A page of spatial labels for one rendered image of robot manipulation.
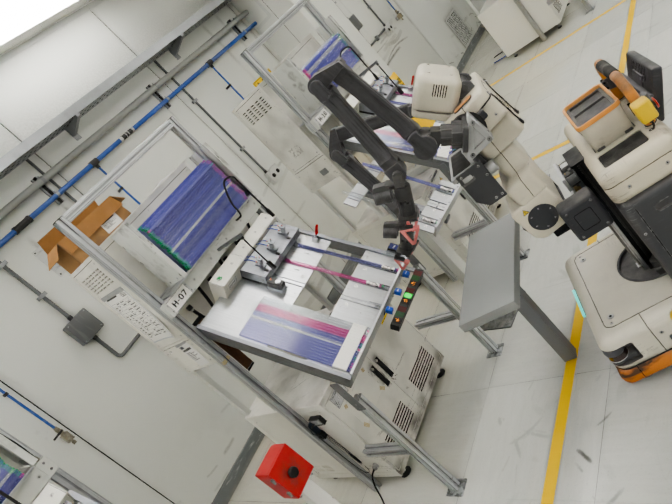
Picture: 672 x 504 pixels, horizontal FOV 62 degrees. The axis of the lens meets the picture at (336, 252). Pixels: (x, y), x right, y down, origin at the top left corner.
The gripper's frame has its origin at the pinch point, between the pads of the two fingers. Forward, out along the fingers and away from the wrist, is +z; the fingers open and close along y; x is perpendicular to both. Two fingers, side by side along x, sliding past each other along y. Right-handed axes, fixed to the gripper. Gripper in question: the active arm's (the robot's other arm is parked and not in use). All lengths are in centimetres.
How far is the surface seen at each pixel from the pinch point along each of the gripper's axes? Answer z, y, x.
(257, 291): 9, 33, -59
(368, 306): 8.8, 23.3, -9.0
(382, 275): 9.0, 4.3, -9.7
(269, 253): 3, 15, -61
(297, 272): 9, 16, -47
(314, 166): 30, -85, -88
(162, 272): -10, 50, -92
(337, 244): 9.7, -7.9, -37.3
